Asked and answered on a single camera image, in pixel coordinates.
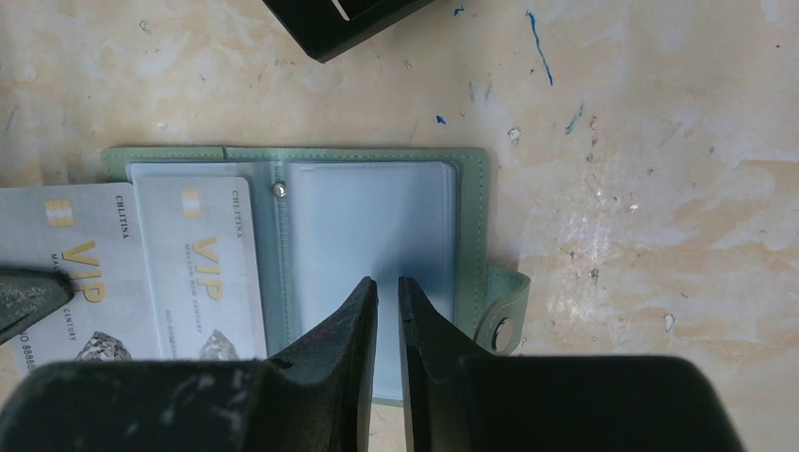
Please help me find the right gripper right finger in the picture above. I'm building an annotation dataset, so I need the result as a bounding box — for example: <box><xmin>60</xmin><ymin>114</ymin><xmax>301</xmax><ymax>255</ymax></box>
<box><xmin>399</xmin><ymin>278</ymin><xmax>743</xmax><ymax>451</ymax></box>

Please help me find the white VIP card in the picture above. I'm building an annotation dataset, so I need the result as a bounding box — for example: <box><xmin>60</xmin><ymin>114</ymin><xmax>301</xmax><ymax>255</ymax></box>
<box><xmin>1</xmin><ymin>183</ymin><xmax>161</xmax><ymax>377</ymax></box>
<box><xmin>133</xmin><ymin>175</ymin><xmax>268</xmax><ymax>361</ymax></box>

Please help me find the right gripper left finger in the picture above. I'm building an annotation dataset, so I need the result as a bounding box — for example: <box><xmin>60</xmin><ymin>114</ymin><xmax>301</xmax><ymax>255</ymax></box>
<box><xmin>1</xmin><ymin>278</ymin><xmax>379</xmax><ymax>451</ymax></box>

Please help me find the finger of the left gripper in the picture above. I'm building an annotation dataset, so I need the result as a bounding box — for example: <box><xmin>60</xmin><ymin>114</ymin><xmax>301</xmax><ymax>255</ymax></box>
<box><xmin>1</xmin><ymin>267</ymin><xmax>74</xmax><ymax>345</ymax></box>

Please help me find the green leather card holder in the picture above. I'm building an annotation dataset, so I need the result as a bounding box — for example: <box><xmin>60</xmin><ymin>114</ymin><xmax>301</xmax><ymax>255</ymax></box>
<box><xmin>102</xmin><ymin>147</ymin><xmax>530</xmax><ymax>405</ymax></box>

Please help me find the black plastic card tray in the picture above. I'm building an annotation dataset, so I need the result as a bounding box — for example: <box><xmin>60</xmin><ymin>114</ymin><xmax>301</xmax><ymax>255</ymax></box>
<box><xmin>264</xmin><ymin>0</ymin><xmax>432</xmax><ymax>63</ymax></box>

